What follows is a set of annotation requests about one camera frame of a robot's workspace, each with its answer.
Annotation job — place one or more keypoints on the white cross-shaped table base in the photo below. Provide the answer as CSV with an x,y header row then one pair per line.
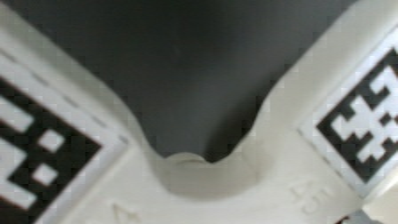
x,y
197,111

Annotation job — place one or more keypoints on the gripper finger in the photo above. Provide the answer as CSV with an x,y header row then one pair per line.
x,y
368,216

